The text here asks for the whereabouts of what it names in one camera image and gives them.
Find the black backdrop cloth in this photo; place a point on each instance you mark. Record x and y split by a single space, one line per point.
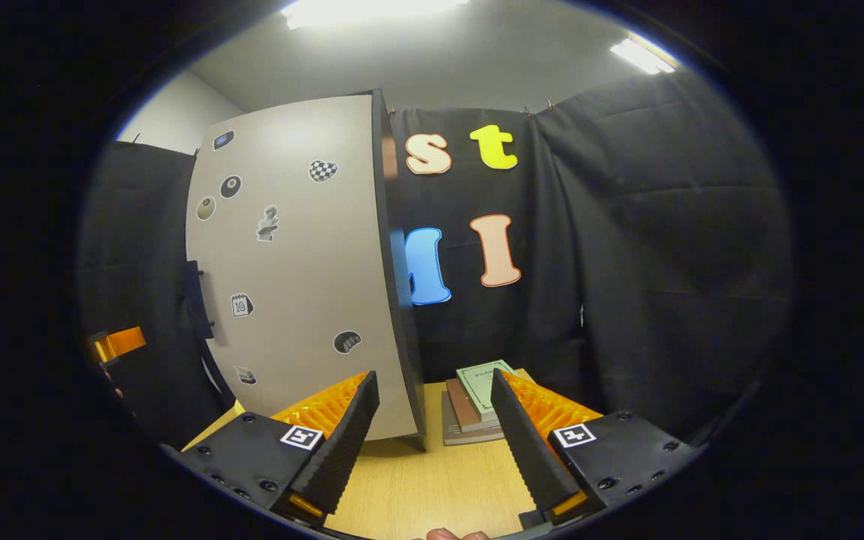
664 262

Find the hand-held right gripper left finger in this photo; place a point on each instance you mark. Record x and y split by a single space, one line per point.
342 450

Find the grey book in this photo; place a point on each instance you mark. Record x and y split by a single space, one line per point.
451 436

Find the brown book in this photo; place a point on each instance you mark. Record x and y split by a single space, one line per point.
462 409

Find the small ceiling light panel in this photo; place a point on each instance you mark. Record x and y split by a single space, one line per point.
642 56

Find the long ceiling light panel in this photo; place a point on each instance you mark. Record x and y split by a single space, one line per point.
372 11

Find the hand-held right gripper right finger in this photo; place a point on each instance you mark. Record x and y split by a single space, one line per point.
529 457

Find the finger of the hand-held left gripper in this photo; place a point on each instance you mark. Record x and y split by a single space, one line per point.
124 341

